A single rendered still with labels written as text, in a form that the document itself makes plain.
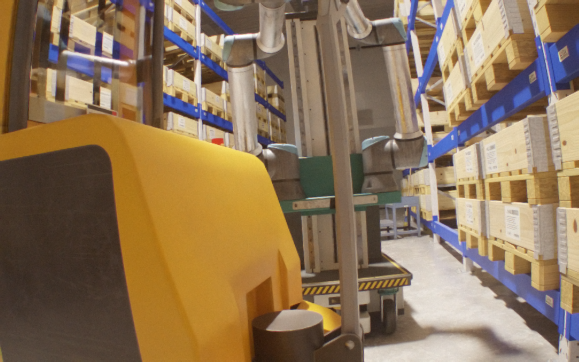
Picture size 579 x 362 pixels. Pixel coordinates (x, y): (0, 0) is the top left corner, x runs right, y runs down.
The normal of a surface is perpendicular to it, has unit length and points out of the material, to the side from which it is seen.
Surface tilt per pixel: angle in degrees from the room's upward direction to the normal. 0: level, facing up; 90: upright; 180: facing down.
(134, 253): 90
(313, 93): 90
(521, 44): 90
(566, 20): 90
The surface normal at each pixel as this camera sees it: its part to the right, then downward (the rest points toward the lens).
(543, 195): -0.24, -0.04
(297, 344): 0.22, -0.07
